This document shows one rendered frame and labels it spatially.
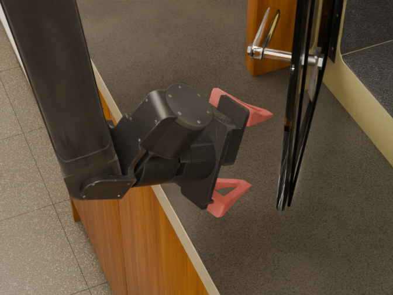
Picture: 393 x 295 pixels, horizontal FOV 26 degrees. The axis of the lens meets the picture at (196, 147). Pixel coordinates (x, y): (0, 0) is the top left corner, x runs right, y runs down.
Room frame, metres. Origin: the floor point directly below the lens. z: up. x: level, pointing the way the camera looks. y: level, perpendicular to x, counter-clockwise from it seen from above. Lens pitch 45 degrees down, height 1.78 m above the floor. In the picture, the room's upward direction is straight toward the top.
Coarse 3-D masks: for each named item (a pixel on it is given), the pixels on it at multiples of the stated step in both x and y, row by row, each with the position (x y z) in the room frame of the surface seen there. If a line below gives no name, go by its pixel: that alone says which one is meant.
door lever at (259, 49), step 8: (272, 8) 0.79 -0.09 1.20; (264, 16) 0.77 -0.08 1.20; (272, 16) 0.77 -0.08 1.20; (264, 24) 0.75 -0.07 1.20; (272, 24) 0.76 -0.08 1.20; (264, 32) 0.74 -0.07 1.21; (272, 32) 0.74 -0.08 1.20; (256, 40) 0.72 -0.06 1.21; (264, 40) 0.72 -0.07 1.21; (248, 48) 0.71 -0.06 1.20; (256, 48) 0.71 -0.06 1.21; (264, 48) 0.71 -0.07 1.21; (272, 48) 0.71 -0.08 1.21; (256, 56) 0.71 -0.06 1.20; (264, 56) 0.71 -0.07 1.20; (272, 56) 0.70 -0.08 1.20; (280, 56) 0.70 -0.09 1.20; (288, 56) 0.70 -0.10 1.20
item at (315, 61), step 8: (320, 48) 0.71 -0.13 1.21; (304, 56) 0.69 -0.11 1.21; (312, 56) 0.70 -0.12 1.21; (320, 56) 0.70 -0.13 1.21; (312, 64) 0.69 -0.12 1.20; (320, 64) 0.69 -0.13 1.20; (312, 72) 0.69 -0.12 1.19; (312, 80) 0.69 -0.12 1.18; (312, 88) 0.69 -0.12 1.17; (312, 96) 0.68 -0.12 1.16
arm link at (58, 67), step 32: (0, 0) 0.52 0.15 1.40; (32, 0) 0.52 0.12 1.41; (64, 0) 0.53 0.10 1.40; (32, 32) 0.52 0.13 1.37; (64, 32) 0.53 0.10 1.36; (32, 64) 0.53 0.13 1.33; (64, 64) 0.54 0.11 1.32; (64, 96) 0.55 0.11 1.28; (96, 96) 0.57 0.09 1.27; (64, 128) 0.56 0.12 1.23; (96, 128) 0.57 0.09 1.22; (64, 160) 0.56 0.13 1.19; (96, 160) 0.58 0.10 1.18
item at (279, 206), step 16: (304, 0) 0.66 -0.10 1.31; (320, 0) 0.79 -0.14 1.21; (320, 16) 0.81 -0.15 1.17; (320, 32) 0.84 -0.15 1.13; (304, 48) 0.69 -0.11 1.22; (288, 96) 0.66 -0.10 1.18; (304, 96) 0.74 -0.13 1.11; (288, 112) 0.66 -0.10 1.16; (304, 112) 0.76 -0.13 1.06; (288, 128) 0.66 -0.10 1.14; (304, 128) 0.79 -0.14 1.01; (288, 144) 0.66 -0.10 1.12
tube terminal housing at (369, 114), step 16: (336, 64) 0.94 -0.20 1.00; (336, 80) 0.93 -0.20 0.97; (352, 80) 0.90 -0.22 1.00; (336, 96) 0.93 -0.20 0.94; (352, 96) 0.89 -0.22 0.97; (368, 96) 0.86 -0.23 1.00; (352, 112) 0.89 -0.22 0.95; (368, 112) 0.85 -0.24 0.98; (384, 112) 0.82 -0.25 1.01; (368, 128) 0.85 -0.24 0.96; (384, 128) 0.82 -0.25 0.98; (384, 144) 0.81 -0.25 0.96
